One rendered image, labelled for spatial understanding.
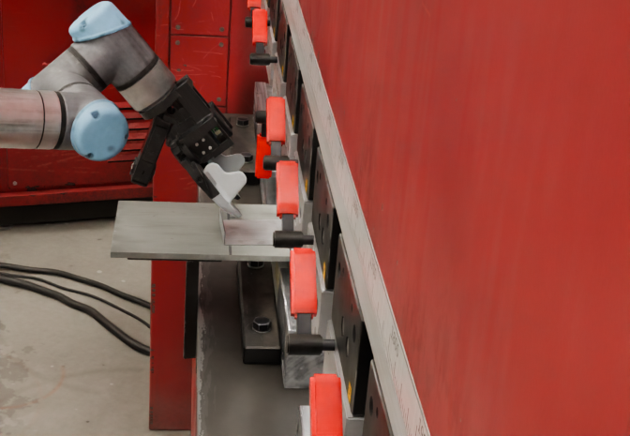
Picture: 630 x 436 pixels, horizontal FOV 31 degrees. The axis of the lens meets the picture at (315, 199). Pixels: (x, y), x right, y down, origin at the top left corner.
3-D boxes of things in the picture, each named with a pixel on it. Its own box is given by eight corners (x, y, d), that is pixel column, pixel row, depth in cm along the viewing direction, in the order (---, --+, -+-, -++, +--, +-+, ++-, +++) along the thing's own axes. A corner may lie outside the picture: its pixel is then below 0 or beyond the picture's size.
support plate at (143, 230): (118, 205, 181) (118, 200, 180) (282, 210, 184) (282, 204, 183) (110, 258, 164) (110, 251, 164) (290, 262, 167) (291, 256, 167)
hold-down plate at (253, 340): (236, 266, 190) (237, 250, 188) (268, 267, 190) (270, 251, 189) (243, 365, 162) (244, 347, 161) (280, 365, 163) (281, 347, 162)
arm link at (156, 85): (115, 97, 158) (119, 79, 166) (137, 122, 160) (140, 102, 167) (157, 67, 157) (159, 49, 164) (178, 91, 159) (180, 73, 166)
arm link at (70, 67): (26, 115, 149) (90, 62, 150) (3, 89, 158) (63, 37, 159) (63, 156, 154) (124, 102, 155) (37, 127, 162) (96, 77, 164)
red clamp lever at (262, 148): (251, 174, 155) (255, 108, 151) (281, 175, 155) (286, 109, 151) (252, 180, 153) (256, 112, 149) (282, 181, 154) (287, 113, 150)
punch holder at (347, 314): (321, 392, 104) (335, 232, 98) (411, 393, 105) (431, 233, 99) (338, 499, 91) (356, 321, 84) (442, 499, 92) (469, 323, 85)
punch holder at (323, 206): (303, 287, 122) (314, 145, 116) (380, 288, 123) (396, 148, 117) (315, 362, 109) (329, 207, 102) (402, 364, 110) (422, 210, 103)
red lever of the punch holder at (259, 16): (250, 6, 172) (249, 60, 167) (277, 7, 172) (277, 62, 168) (249, 12, 173) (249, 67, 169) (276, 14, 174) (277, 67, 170)
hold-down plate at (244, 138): (228, 128, 247) (229, 115, 246) (252, 129, 248) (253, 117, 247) (232, 184, 220) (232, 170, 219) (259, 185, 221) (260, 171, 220)
